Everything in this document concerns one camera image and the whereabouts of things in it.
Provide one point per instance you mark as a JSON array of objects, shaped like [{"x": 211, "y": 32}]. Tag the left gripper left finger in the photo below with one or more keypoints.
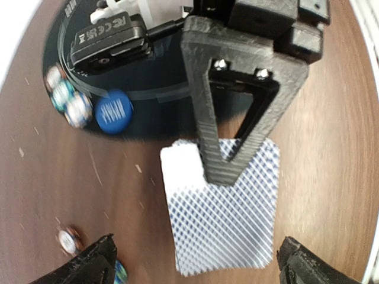
[{"x": 96, "y": 264}]

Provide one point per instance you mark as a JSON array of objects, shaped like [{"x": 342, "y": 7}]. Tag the blue-backed playing card deck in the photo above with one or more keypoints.
[{"x": 220, "y": 227}]

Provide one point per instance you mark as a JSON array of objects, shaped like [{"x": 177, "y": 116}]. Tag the single white blue poker chip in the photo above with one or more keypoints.
[{"x": 79, "y": 110}]

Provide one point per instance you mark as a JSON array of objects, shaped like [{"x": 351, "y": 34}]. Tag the single brown 100 poker chip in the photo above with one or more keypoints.
[{"x": 53, "y": 76}]

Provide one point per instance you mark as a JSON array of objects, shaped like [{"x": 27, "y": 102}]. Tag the single green blue poker chip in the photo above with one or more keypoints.
[{"x": 62, "y": 94}]

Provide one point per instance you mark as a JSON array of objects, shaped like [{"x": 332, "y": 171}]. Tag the round black poker mat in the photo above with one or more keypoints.
[{"x": 157, "y": 85}]

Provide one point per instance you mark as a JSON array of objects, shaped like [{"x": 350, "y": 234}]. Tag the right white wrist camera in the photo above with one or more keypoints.
[{"x": 120, "y": 32}]

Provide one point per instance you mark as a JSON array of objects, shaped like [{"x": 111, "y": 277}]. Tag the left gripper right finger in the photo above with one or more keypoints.
[{"x": 298, "y": 264}]

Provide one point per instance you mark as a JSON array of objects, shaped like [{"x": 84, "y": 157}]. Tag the blue small blind button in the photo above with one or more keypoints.
[{"x": 113, "y": 113}]

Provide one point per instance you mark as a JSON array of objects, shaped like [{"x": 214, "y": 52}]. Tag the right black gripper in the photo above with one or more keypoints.
[{"x": 232, "y": 69}]

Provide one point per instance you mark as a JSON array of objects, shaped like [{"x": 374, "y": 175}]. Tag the brown 100 poker chip stack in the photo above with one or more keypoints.
[{"x": 70, "y": 240}]

